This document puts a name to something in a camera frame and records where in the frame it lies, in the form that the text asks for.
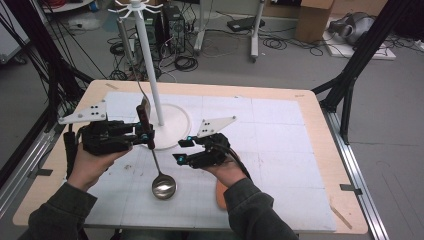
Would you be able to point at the aluminium rail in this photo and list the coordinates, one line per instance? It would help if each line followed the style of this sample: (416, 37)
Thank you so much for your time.
(356, 173)
(23, 173)

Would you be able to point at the white round table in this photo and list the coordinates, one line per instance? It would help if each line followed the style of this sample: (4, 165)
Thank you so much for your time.
(66, 6)

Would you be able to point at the black computer tower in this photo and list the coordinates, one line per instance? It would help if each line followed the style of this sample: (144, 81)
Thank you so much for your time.
(175, 26)

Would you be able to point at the person's right hand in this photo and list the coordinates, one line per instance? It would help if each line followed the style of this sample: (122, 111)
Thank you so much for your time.
(226, 173)

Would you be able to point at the wooden spatula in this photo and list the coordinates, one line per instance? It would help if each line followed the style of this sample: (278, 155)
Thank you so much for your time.
(221, 198)

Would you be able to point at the cardboard box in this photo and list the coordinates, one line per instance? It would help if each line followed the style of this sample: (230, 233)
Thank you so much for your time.
(313, 21)

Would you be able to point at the black bracket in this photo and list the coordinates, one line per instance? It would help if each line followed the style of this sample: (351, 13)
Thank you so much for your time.
(350, 189)
(41, 172)

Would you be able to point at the person's left hand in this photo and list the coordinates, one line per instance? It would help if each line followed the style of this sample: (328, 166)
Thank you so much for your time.
(90, 170)

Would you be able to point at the white utensil rack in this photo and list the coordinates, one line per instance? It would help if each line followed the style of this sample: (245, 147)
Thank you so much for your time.
(175, 126)

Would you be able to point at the white board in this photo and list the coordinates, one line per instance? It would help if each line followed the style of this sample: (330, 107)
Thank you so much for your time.
(366, 51)

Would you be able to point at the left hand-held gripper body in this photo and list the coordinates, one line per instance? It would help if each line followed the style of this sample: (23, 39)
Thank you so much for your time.
(103, 140)

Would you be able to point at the white cabinet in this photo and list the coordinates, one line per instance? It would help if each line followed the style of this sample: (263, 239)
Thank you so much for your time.
(10, 36)

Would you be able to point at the black metal frame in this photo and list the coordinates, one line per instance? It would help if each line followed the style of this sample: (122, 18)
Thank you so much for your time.
(366, 46)
(50, 66)

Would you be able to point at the black flat box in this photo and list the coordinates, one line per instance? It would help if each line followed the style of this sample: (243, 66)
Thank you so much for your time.
(245, 24)

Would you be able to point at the white grid mat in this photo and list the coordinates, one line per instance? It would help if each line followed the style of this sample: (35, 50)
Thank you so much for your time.
(283, 150)

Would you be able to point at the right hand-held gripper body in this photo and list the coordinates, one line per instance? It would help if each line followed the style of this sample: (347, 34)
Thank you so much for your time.
(213, 155)

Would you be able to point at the grey rounded appliance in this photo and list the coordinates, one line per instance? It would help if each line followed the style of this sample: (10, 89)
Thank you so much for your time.
(356, 26)

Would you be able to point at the white stand leg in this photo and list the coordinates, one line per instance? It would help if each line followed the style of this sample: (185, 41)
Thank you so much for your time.
(201, 33)
(255, 40)

